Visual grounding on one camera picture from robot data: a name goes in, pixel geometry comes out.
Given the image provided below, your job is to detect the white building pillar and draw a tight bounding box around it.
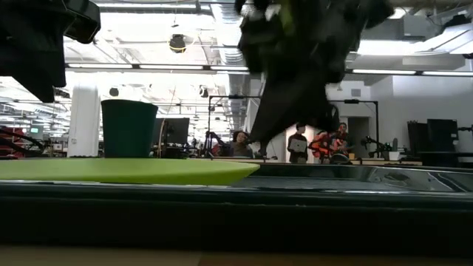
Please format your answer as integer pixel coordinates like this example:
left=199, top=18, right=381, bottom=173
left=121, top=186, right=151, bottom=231
left=67, top=83, right=103, bottom=158

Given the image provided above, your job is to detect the long ceiling light bar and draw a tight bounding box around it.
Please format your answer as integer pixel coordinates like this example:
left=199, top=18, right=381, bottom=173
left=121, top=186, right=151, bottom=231
left=65, top=62, right=473, bottom=77

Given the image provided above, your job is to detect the dark green serving tray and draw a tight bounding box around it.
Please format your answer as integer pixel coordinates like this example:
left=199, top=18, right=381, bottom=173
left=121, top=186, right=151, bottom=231
left=0, top=162, right=473, bottom=259

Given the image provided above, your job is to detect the dark green ribbed cup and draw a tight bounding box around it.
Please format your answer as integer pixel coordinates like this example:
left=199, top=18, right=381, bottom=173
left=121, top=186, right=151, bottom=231
left=100, top=98, right=160, bottom=160

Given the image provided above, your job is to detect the black ceiling dome fixture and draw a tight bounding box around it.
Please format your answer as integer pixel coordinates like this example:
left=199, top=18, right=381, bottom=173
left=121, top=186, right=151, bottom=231
left=169, top=33, right=187, bottom=54

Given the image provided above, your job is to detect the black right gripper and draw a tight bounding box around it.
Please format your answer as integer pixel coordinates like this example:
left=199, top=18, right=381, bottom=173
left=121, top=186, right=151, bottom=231
left=234, top=0, right=365, bottom=145

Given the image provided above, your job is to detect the ribbed silver ventilation duct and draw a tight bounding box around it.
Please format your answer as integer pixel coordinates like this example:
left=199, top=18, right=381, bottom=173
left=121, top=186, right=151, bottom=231
left=211, top=0, right=256, bottom=134

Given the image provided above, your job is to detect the seated person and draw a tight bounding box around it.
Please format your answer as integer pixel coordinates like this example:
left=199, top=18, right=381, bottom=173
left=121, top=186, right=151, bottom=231
left=230, top=130, right=255, bottom=160

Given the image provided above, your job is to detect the lime green plate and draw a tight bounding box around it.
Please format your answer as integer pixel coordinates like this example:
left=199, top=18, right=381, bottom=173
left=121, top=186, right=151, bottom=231
left=0, top=157, right=261, bottom=187

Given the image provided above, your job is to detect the person by black frame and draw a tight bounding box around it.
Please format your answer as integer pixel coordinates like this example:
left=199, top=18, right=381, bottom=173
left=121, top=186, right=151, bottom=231
left=311, top=122, right=353, bottom=164

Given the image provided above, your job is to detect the red and black equipment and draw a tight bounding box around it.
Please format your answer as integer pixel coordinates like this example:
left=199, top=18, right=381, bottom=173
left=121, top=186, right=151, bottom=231
left=0, top=126, right=47, bottom=158

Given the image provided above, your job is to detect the grey laptop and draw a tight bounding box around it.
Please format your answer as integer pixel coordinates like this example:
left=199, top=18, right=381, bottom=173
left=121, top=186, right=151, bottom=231
left=289, top=139, right=308, bottom=154

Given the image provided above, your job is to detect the black metal rig frame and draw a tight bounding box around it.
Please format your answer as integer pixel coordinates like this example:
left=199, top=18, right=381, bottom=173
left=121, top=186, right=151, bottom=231
left=208, top=95, right=262, bottom=160
left=328, top=98, right=380, bottom=160

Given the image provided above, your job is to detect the person holding laptop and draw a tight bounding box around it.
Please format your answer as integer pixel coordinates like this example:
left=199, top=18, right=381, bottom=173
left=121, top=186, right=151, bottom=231
left=287, top=122, right=310, bottom=165

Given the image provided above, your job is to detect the black cabinet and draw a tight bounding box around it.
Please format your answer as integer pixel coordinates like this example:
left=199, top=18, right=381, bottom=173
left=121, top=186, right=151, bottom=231
left=406, top=118, right=460, bottom=153

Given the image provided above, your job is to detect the black computer monitor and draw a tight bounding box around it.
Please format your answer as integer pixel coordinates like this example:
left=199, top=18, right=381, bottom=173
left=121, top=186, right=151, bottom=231
left=152, top=117, right=191, bottom=146

